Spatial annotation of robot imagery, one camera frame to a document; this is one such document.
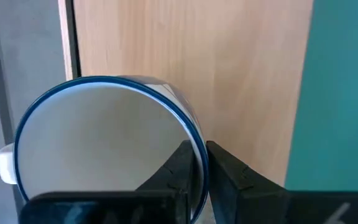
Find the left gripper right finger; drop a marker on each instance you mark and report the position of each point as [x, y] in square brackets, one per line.
[259, 205]

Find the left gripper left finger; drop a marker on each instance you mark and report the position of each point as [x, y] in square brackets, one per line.
[166, 205]

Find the wide white blue-rimmed mug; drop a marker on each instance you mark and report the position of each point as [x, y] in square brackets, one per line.
[89, 140]

